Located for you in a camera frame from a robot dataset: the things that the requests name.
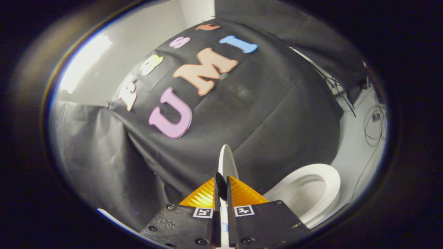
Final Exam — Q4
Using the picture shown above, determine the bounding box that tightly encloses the white toilet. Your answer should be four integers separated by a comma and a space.
97, 164, 342, 236

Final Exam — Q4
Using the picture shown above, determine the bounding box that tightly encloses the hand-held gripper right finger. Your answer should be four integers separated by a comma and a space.
227, 176, 312, 248

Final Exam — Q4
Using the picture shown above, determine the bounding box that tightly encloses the black backdrop cloth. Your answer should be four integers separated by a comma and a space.
48, 0, 368, 232

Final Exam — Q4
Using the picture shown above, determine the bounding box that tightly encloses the black tripod stand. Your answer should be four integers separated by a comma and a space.
311, 62, 357, 118

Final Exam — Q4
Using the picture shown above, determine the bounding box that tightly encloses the white toilet lid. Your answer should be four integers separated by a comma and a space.
214, 144, 239, 248

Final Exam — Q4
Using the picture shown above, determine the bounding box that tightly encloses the black cable tangle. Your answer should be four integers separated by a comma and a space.
351, 78, 388, 202

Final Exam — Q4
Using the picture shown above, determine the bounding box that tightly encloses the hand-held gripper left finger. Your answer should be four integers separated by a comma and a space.
140, 178, 222, 249

